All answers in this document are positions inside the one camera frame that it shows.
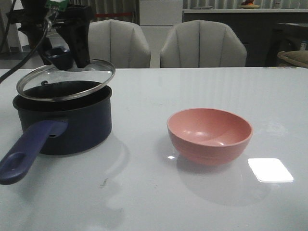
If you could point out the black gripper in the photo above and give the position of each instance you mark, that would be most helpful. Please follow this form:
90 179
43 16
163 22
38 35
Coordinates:
70 21

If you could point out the pink plastic bowl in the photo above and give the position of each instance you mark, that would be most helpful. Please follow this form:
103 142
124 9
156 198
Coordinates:
209 136

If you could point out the red barrier belt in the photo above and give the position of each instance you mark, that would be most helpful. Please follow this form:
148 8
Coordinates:
103 15

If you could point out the left grey upholstered chair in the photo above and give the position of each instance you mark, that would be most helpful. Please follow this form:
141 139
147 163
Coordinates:
119 42

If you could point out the grey upholstered chair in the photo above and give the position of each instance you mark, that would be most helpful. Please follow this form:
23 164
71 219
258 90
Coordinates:
119 42
201 43

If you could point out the white cabinet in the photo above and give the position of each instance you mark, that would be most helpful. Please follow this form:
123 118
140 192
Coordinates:
160 12

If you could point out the right grey upholstered chair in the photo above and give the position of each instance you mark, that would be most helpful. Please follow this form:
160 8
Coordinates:
201 43

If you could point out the fruit plate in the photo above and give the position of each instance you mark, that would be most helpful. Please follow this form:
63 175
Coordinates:
248 4

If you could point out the dark sideboard counter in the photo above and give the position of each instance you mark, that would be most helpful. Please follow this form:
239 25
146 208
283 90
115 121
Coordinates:
252 26

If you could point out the dark side table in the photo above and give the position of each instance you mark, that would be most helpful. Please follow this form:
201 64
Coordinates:
286 37

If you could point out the blue saucepan with handle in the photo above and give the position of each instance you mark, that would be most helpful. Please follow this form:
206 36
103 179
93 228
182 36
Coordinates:
56 128

